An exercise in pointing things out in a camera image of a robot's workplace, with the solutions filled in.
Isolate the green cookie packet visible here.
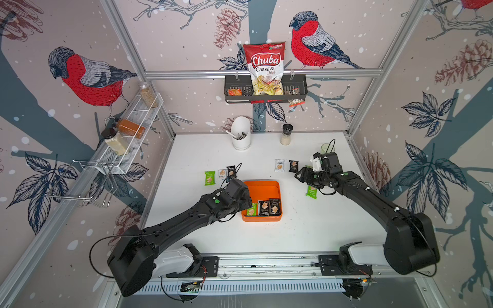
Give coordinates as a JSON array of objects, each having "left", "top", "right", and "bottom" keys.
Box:
[
  {"left": 204, "top": 171, "right": 215, "bottom": 186},
  {"left": 306, "top": 186, "right": 318, "bottom": 200},
  {"left": 246, "top": 203, "right": 258, "bottom": 216}
]

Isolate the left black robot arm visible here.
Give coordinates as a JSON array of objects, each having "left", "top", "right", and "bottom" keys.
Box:
[{"left": 107, "top": 178, "right": 252, "bottom": 297}]

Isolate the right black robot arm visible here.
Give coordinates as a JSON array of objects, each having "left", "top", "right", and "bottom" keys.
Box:
[{"left": 295, "top": 167, "right": 440, "bottom": 275}]

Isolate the black hanging wire basket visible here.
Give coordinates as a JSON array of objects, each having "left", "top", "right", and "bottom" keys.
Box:
[{"left": 224, "top": 75, "right": 308, "bottom": 103}]

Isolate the metal wire rack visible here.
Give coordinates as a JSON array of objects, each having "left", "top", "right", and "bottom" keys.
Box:
[{"left": 44, "top": 159, "right": 118, "bottom": 209}]

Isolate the pale yellow block jar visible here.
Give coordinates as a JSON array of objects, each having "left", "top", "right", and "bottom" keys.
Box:
[{"left": 105, "top": 132, "right": 129, "bottom": 156}]

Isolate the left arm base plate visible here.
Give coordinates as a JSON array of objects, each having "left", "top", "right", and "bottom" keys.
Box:
[{"left": 166, "top": 256, "right": 220, "bottom": 278}]

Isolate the white wire wall shelf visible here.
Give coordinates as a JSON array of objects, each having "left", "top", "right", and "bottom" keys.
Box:
[{"left": 90, "top": 92, "right": 164, "bottom": 175}]

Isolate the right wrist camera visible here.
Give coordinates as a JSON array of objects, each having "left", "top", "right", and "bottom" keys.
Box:
[{"left": 311, "top": 152, "right": 343, "bottom": 174}]

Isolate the green translucent cup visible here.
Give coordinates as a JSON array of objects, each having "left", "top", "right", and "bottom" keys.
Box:
[{"left": 320, "top": 142, "right": 335, "bottom": 153}]

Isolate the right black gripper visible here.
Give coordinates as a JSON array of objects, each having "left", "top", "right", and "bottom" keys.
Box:
[{"left": 293, "top": 167, "right": 329, "bottom": 187}]

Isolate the red Chuba chips bag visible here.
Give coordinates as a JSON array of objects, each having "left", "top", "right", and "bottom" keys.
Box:
[{"left": 243, "top": 42, "right": 285, "bottom": 96}]

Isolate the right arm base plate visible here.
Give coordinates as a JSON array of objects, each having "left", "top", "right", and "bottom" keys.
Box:
[{"left": 316, "top": 255, "right": 373, "bottom": 277}]

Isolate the orange storage box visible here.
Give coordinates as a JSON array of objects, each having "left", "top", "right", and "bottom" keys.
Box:
[{"left": 241, "top": 180, "right": 283, "bottom": 223}]

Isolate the black cookie packet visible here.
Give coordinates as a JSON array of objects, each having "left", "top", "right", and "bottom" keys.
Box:
[
  {"left": 258, "top": 200, "right": 270, "bottom": 216},
  {"left": 289, "top": 160, "right": 299, "bottom": 173},
  {"left": 227, "top": 165, "right": 236, "bottom": 178},
  {"left": 269, "top": 198, "right": 282, "bottom": 216}
]

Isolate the white utensil holder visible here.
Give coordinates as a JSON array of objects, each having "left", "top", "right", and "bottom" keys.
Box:
[{"left": 223, "top": 116, "right": 252, "bottom": 151}]

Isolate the orange sauce bottle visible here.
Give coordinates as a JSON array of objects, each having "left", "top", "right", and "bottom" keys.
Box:
[{"left": 113, "top": 119, "right": 146, "bottom": 139}]

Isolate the glass spice jar black lid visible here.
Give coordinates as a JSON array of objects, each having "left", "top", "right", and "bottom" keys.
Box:
[{"left": 281, "top": 123, "right": 293, "bottom": 146}]

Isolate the grain filled glass jar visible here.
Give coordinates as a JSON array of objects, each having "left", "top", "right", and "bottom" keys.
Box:
[{"left": 139, "top": 82, "right": 159, "bottom": 109}]

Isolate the white drycake cookie packet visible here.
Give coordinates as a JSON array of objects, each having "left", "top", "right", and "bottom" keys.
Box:
[{"left": 275, "top": 159, "right": 285, "bottom": 172}]

